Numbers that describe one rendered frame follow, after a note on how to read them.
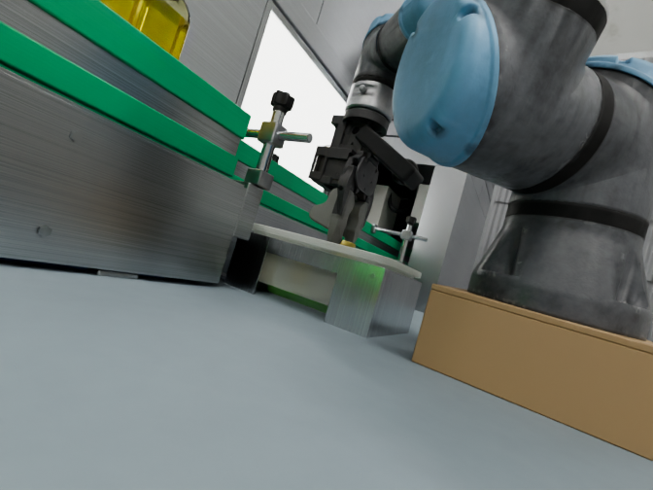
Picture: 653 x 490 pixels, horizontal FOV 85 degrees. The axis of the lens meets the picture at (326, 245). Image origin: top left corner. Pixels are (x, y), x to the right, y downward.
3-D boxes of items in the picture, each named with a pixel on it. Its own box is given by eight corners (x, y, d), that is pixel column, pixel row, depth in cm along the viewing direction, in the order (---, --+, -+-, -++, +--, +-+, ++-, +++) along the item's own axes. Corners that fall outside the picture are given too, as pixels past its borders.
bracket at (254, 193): (203, 227, 51) (218, 181, 52) (252, 242, 47) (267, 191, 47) (183, 222, 48) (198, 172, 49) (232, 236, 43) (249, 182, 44)
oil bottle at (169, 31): (125, 155, 49) (172, 10, 50) (150, 159, 46) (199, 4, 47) (81, 137, 44) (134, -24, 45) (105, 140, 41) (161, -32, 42)
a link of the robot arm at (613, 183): (682, 235, 32) (722, 88, 32) (582, 192, 27) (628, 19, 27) (557, 228, 43) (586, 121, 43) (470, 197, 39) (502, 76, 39)
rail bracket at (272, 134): (208, 179, 52) (233, 99, 53) (300, 196, 44) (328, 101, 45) (192, 172, 50) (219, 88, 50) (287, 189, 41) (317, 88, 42)
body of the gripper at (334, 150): (328, 196, 61) (348, 129, 61) (374, 204, 56) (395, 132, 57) (305, 181, 54) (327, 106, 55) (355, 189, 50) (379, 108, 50)
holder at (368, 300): (268, 283, 67) (280, 243, 67) (408, 332, 53) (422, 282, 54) (196, 272, 52) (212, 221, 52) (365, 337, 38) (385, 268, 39)
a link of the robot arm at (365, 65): (387, -3, 51) (360, 28, 59) (365, 70, 50) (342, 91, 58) (430, 24, 53) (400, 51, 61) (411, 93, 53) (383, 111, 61)
